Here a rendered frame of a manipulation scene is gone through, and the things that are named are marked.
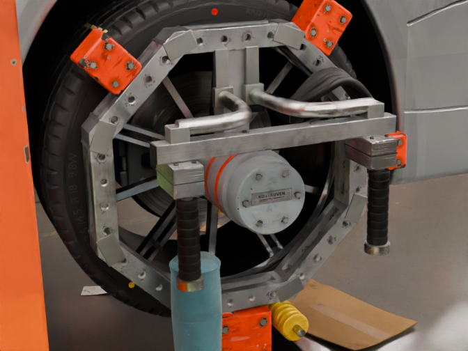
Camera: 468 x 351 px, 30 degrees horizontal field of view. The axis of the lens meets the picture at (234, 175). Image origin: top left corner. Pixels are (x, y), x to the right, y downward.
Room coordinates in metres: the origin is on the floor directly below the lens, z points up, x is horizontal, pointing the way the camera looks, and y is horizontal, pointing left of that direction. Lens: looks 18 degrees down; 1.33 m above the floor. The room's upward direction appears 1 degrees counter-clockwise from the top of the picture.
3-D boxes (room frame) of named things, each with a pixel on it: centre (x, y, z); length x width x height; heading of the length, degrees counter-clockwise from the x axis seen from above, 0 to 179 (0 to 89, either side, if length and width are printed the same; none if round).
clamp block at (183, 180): (1.29, 0.08, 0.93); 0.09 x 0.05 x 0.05; 22
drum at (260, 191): (1.48, -0.02, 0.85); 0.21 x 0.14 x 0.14; 22
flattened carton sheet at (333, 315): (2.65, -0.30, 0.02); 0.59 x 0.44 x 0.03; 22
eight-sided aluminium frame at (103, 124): (1.55, 0.00, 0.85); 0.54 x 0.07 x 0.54; 112
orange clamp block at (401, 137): (1.67, -0.29, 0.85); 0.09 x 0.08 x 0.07; 112
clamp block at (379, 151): (1.42, -0.23, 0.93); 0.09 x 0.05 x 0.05; 22
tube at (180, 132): (1.40, 0.05, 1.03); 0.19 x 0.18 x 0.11; 22
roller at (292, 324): (1.68, -0.07, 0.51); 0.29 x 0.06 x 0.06; 22
